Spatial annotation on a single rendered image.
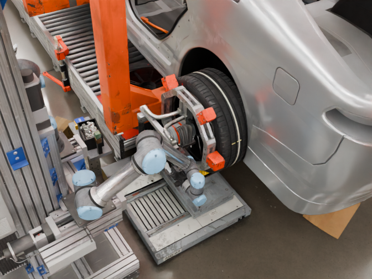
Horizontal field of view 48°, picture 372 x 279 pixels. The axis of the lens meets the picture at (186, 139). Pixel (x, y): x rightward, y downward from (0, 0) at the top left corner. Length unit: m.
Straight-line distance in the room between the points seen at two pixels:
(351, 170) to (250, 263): 1.27
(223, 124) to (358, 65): 1.32
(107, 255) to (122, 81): 1.15
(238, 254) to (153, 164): 1.42
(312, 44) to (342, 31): 1.57
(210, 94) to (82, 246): 1.10
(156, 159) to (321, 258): 1.76
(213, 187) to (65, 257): 1.32
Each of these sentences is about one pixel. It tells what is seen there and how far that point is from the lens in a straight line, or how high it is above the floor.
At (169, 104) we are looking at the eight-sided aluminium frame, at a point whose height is 0.88.
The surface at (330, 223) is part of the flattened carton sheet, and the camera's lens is 3.47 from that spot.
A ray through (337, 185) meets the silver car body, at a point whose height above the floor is 1.11.
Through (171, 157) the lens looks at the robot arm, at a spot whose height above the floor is 1.10.
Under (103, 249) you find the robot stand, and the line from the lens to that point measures 2.90.
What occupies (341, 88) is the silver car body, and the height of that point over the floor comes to 1.63.
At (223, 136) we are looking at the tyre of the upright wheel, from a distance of 2.43.
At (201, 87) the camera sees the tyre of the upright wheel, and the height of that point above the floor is 1.18.
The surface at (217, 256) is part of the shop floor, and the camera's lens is 3.11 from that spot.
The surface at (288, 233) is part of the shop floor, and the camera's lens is 3.32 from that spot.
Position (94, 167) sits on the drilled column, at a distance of 3.45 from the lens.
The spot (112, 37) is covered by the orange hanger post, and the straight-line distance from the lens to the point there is 2.62.
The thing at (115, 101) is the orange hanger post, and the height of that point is 0.83.
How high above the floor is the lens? 2.71
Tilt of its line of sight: 45 degrees down
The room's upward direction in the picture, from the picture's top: 4 degrees clockwise
